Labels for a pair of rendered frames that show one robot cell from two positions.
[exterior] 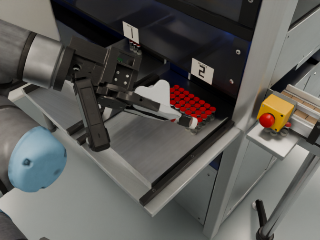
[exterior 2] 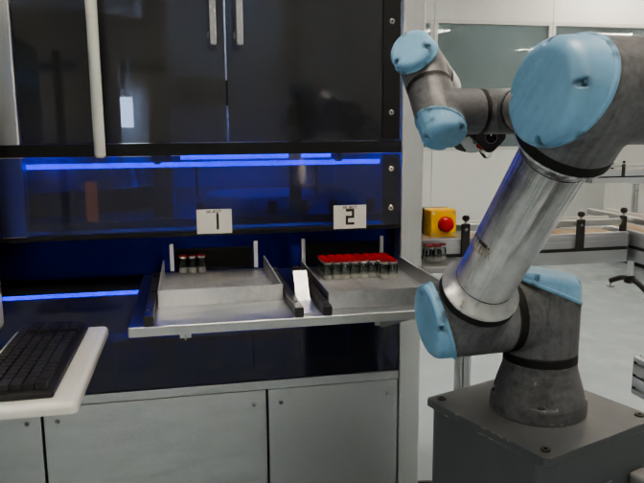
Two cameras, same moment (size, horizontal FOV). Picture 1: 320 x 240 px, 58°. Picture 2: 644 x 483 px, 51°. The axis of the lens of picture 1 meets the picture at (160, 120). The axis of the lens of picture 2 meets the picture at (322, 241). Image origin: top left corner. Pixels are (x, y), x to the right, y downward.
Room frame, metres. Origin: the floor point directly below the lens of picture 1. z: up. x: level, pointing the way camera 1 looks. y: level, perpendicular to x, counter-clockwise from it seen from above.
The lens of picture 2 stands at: (-0.15, 1.31, 1.24)
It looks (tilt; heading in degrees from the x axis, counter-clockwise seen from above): 9 degrees down; 304
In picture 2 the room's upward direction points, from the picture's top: straight up
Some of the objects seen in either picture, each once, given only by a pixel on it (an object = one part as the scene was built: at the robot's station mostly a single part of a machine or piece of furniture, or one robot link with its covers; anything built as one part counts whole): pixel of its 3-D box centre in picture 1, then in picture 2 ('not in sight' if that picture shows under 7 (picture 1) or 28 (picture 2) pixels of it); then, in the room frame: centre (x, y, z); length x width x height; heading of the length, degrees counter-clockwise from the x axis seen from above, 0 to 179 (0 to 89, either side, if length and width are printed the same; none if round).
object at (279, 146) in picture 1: (275, 135); (437, 264); (0.61, -0.37, 0.87); 0.14 x 0.13 x 0.02; 135
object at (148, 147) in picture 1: (161, 127); (368, 279); (0.61, 0.00, 0.90); 0.34 x 0.26 x 0.04; 135
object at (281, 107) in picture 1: (275, 111); (439, 221); (0.59, -0.33, 0.99); 0.08 x 0.07 x 0.07; 135
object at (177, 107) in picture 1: (180, 112); (358, 268); (0.68, -0.07, 0.90); 0.18 x 0.02 x 0.05; 45
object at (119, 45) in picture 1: (115, 69); (218, 278); (0.92, 0.17, 0.90); 0.34 x 0.26 x 0.04; 135
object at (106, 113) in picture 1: (95, 118); (305, 290); (0.64, 0.21, 0.91); 0.14 x 0.03 x 0.06; 135
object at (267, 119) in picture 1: (267, 119); (445, 223); (0.56, -0.30, 0.99); 0.04 x 0.04 x 0.04; 45
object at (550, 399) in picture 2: not in sight; (539, 378); (0.15, 0.26, 0.84); 0.15 x 0.15 x 0.10
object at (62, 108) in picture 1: (131, 104); (294, 292); (0.75, 0.10, 0.87); 0.70 x 0.48 x 0.02; 45
